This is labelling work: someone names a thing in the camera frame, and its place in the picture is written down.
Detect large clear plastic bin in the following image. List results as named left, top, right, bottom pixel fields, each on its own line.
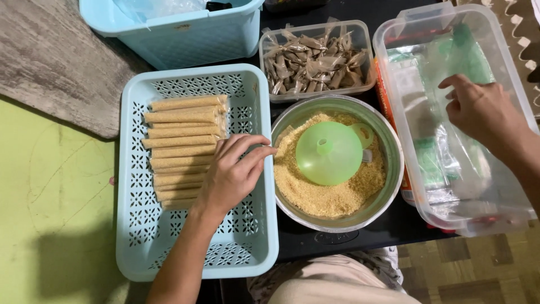
left=372, top=3, right=540, bottom=238

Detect person's beige shorts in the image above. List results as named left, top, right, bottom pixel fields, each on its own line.
left=247, top=246, right=422, bottom=304

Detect metal bowl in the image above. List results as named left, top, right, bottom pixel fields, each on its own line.
left=271, top=94, right=405, bottom=234

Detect person's left hand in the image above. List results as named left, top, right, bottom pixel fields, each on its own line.
left=195, top=134, right=278, bottom=218

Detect light blue perforated tray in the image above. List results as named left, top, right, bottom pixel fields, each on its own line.
left=116, top=63, right=279, bottom=282

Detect clear bin lid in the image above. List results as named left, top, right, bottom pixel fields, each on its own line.
left=397, top=1, right=456, bottom=23

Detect light blue plastic basket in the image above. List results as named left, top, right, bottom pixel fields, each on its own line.
left=79, top=0, right=266, bottom=71

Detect clear rectangular food container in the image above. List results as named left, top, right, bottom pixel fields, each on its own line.
left=258, top=19, right=377, bottom=104

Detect golden brown crumbs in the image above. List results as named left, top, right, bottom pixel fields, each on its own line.
left=273, top=112, right=387, bottom=218

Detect row of filled crumb tubes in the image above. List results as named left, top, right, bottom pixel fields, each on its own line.
left=141, top=95, right=229, bottom=211

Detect pile of brown wrapped candies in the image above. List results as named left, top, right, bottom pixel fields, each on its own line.
left=262, top=26, right=368, bottom=95

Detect person's right hand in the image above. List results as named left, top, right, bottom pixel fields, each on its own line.
left=438, top=74, right=533, bottom=158

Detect green plastic funnel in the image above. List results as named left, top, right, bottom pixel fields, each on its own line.
left=295, top=122, right=375, bottom=186

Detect orange packet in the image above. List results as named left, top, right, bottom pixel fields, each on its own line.
left=373, top=57, right=416, bottom=203

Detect clear plastic bags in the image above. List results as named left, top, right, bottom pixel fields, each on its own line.
left=386, top=23, right=496, bottom=207

